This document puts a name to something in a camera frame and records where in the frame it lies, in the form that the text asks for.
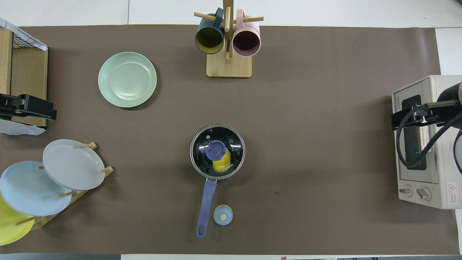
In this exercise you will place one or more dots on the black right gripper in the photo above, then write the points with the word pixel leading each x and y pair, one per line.
pixel 451 104

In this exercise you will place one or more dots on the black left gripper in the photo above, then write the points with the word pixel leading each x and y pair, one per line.
pixel 9 106

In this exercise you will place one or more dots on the glass lid blue knob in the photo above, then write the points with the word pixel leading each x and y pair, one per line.
pixel 216 150

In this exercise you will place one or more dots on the yellow lemon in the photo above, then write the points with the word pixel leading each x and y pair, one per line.
pixel 223 167

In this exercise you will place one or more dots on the grey plate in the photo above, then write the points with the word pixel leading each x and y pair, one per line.
pixel 72 166

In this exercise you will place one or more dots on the light blue plate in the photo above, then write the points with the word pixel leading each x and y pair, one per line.
pixel 32 191

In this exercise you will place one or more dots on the wooden plate rack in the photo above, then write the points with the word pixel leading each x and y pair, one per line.
pixel 108 169

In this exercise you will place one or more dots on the green plate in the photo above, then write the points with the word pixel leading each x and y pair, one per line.
pixel 128 79

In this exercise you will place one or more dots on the yellow plate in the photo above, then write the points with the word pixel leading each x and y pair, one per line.
pixel 11 231

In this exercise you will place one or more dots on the dark blue pot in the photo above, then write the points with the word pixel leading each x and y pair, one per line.
pixel 207 202

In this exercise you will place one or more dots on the white patterned cloth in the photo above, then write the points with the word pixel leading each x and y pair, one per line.
pixel 5 24
pixel 18 129

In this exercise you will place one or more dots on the beige toaster oven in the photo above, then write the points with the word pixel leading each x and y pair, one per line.
pixel 408 177

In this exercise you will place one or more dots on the brown table mat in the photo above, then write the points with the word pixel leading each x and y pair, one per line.
pixel 325 108

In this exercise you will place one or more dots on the dark teal mug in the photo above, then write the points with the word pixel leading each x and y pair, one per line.
pixel 209 38

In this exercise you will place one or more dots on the pink mug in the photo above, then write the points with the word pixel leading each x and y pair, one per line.
pixel 246 43

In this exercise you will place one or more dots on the wooden mug tree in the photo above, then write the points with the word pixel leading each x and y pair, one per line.
pixel 229 68

